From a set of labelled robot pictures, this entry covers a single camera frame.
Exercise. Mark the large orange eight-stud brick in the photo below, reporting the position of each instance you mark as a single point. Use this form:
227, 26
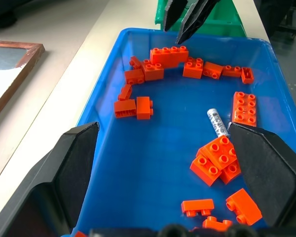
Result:
167, 58

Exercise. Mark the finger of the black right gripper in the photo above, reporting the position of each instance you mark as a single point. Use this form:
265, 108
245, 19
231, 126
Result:
195, 22
172, 14

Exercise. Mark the orange four-stud brick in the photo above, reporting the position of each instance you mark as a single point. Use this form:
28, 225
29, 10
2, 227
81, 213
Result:
153, 71
204, 169
220, 153
193, 69

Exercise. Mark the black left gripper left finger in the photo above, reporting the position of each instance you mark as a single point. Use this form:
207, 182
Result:
71, 168

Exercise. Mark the green plastic bin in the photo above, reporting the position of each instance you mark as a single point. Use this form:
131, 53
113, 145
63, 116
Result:
224, 19

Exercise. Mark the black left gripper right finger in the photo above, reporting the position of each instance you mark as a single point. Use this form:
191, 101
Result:
266, 172

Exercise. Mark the small orange brick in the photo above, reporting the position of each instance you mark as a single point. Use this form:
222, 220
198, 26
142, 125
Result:
125, 92
247, 75
135, 62

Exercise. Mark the wood-framed board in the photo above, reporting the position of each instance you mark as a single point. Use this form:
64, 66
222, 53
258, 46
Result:
27, 53

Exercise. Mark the blue plastic bin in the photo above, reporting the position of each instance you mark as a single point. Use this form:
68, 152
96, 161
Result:
150, 160

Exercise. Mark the black metal frame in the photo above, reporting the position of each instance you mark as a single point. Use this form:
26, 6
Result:
283, 17

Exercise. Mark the flat orange eight-stud brick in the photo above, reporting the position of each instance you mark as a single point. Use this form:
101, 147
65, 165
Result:
244, 108

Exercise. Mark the white printed battery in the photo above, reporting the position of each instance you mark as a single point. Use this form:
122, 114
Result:
217, 122

